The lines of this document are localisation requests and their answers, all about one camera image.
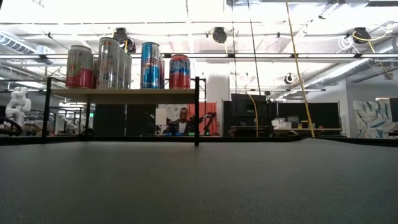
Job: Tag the orange Fanta can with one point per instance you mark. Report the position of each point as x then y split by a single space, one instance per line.
179 73

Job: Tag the silver blue Red Bull can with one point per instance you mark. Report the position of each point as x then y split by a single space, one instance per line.
150 67
162 74

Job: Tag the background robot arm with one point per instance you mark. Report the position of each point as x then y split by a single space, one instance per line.
207 119

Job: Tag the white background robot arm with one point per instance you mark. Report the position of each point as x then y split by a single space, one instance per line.
70 123
18 105

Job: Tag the red background panel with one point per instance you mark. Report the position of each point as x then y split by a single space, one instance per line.
208 107

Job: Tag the person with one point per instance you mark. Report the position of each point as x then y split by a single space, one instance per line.
183 124

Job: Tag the white paper sign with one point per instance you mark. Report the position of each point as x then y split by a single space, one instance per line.
160 116

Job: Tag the black table mat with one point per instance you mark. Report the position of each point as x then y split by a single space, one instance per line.
217 186

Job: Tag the white cardboard box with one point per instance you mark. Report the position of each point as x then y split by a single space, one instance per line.
281 124

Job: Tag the suspended linear ceiling light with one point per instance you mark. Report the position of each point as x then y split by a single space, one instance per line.
326 55
292 89

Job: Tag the black partition panel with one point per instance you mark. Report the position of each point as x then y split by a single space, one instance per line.
323 113

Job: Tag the wooden background bench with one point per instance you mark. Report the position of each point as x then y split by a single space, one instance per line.
323 129

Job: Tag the black curved hoop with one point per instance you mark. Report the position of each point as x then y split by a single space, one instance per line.
15 126

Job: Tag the wooden shelf with black frame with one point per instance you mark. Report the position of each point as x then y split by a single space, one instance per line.
124 96

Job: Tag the silver ventilation duct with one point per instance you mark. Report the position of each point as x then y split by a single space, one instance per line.
18 45
357 62

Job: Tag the patterned wall panel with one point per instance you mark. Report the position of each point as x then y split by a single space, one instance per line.
371 119

